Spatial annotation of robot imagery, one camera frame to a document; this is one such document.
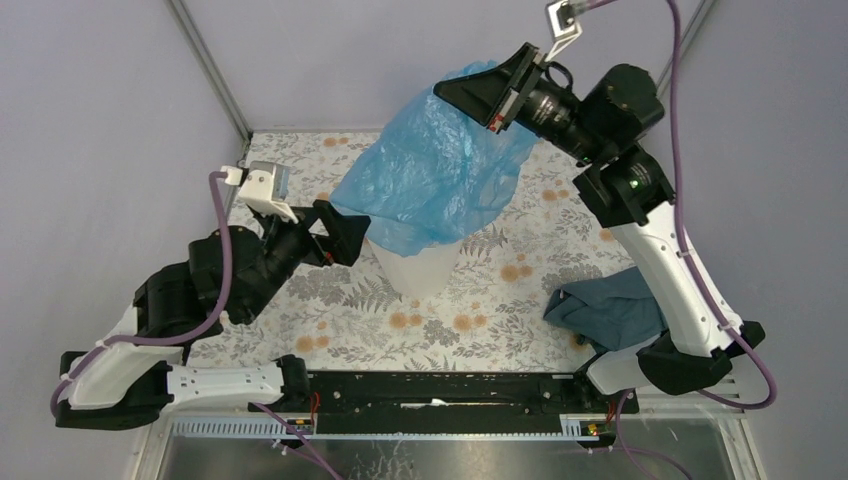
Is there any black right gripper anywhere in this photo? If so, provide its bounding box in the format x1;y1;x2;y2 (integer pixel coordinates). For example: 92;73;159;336
433;41;606;165

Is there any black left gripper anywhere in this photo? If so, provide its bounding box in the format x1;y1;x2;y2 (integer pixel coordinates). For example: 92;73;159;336
241;198;374;322

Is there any white plastic trash bin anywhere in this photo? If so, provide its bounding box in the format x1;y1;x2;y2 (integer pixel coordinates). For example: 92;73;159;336
367;238;462;298

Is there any blue plastic trash bag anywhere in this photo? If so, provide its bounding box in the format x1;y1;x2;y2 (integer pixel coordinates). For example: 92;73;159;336
330;87;537;257

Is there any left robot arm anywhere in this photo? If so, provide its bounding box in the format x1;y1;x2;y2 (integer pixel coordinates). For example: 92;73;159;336
51;200;370;431

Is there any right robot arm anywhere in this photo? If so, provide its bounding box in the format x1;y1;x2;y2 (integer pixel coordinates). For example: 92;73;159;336
433;44;765;412

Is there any floral patterned table mat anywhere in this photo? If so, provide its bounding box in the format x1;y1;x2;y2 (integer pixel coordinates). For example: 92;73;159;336
189;142;632;372

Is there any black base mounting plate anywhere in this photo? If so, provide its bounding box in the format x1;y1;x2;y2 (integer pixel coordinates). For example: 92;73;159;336
267;371;639;422

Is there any grey-blue crumpled cloth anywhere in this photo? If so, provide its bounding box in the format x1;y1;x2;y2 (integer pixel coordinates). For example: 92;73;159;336
543;267;667;353

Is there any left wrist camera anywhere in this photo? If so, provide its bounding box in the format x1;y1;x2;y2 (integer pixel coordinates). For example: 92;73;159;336
219;161;299;224

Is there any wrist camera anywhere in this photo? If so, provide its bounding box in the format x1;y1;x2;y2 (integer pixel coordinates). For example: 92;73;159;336
219;161;299;224
544;0;588;62

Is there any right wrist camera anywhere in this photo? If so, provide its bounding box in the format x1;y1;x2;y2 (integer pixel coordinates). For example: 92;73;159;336
544;0;588;62

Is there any aluminium rail front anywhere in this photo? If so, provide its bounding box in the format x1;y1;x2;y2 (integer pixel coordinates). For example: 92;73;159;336
171;409;613;446

